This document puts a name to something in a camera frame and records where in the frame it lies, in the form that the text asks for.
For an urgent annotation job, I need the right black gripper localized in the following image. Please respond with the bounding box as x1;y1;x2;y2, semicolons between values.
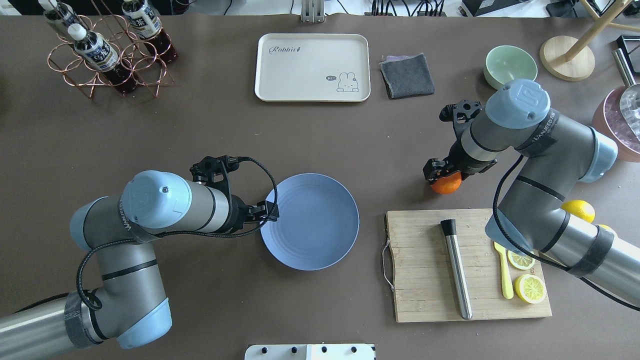
422;99;498;185

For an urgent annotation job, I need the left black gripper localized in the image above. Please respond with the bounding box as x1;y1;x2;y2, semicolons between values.
190;155;279;236

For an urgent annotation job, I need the orange fruit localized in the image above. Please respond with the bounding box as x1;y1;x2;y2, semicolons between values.
430;172;463;195

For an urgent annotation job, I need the blue round plate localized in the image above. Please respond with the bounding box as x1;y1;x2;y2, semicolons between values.
260;173;361;271

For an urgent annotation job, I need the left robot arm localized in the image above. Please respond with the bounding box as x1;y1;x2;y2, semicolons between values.
1;155;279;360

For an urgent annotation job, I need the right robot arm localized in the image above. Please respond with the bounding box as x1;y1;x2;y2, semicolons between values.
423;79;639;311

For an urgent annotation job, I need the steel muddler black tip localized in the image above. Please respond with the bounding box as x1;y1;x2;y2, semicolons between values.
440;218;474;321

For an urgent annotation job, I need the grey folded cloth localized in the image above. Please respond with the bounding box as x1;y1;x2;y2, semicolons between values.
379;53;435;100

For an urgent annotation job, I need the green bowl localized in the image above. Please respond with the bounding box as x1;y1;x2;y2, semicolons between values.
483;45;538;91

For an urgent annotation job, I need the lemon half upper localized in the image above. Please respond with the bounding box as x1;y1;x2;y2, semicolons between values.
506;250;537;271

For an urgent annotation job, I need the lemon half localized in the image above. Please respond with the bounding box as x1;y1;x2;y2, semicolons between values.
514;274;547;305
506;250;537;271

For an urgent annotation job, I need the yellow lemon near strawberry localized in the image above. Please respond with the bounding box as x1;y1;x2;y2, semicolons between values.
560;199;596;223

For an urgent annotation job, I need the wooden cutting board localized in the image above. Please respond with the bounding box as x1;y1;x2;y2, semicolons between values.
385;208;553;322

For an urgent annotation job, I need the yellow plastic knife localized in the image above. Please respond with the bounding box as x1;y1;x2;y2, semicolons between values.
493;241;514;299

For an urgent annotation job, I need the wooden stand round base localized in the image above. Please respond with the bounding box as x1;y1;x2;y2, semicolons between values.
539;0;640;82

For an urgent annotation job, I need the lemon half lower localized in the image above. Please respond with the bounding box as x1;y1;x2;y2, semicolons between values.
514;274;547;305

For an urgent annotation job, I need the cream rabbit tray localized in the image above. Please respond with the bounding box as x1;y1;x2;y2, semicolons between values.
254;33;371;103

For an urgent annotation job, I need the pink bowl with ice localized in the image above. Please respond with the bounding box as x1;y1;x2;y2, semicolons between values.
592;86;640;163

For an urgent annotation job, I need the yellow lemon far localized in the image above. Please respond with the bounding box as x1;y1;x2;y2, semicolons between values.
598;224;618;237

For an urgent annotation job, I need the metal scoop in bowl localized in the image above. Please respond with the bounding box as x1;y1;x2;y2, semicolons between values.
613;48;640;141

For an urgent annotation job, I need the tea bottle middle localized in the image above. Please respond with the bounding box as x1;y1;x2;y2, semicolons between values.
121;0;178;64

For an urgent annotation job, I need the tea bottle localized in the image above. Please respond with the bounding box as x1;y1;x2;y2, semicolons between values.
121;0;178;64
67;23;137;94

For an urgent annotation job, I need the tea bottle front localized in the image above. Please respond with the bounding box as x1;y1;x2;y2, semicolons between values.
67;23;137;94

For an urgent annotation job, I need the tea bottle corner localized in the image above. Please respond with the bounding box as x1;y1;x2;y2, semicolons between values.
38;0;87;38

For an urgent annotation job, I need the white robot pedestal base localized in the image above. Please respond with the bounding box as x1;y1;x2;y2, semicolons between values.
244;343;377;360

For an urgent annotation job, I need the copper wire bottle rack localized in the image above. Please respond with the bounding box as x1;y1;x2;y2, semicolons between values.
46;0;174;99

